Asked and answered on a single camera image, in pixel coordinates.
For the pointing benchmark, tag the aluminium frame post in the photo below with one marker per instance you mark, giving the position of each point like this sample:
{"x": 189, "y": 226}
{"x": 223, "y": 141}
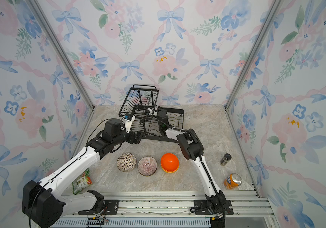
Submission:
{"x": 272, "y": 13}
{"x": 45, "y": 24}

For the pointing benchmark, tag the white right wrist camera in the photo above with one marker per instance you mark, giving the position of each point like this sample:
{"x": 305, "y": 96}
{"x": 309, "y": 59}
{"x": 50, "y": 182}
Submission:
{"x": 151, "y": 112}

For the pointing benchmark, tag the black wire dish rack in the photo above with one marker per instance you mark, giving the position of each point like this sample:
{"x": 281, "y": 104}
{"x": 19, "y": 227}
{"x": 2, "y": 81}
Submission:
{"x": 150, "y": 120}

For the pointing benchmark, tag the aluminium frame post right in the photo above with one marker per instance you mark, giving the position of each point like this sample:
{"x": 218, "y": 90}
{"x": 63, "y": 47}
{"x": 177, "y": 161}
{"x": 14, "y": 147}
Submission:
{"x": 272, "y": 13}

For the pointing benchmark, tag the brown dotted pattern bowl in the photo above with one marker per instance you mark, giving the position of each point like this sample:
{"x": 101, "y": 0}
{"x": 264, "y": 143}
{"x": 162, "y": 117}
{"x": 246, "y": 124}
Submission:
{"x": 126, "y": 162}

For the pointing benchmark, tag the aluminium frame post left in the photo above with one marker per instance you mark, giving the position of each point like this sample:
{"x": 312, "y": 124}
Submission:
{"x": 45, "y": 24}

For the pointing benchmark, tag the pink striped bowl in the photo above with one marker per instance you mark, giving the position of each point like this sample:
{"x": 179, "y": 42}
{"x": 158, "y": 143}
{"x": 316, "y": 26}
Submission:
{"x": 147, "y": 166}

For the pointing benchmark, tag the small dark spice jar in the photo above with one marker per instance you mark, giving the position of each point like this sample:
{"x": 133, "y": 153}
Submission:
{"x": 225, "y": 159}

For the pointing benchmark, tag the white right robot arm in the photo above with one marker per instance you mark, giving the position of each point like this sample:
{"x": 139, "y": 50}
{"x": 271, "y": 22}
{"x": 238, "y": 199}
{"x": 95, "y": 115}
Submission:
{"x": 193, "y": 150}

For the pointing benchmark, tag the orange plastic bowl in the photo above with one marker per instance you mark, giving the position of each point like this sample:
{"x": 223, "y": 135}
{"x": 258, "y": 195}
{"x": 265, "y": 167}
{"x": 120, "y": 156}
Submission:
{"x": 170, "y": 162}

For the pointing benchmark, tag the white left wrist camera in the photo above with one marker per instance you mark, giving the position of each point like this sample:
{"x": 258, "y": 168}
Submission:
{"x": 128, "y": 121}

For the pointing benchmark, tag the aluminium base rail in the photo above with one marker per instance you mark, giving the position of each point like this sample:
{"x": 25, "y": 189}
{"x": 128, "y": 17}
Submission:
{"x": 176, "y": 210}

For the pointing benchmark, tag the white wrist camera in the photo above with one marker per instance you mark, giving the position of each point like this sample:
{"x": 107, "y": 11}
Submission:
{"x": 128, "y": 121}
{"x": 151, "y": 112}

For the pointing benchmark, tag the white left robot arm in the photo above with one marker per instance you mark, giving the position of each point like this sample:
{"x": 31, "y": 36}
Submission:
{"x": 43, "y": 202}

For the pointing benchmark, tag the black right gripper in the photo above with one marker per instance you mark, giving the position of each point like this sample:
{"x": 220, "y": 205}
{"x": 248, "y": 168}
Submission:
{"x": 161, "y": 112}

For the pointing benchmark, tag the orange soda can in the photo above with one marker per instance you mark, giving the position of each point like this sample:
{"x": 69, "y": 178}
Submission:
{"x": 232, "y": 181}

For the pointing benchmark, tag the yellow plastic bowl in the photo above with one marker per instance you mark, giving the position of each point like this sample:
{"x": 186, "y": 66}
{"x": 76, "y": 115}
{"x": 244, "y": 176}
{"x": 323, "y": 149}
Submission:
{"x": 169, "y": 171}

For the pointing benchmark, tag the green snack packet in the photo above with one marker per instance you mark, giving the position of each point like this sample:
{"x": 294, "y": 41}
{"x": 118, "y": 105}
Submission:
{"x": 81, "y": 182}

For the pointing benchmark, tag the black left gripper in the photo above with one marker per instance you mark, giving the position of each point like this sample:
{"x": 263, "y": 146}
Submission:
{"x": 132, "y": 139}

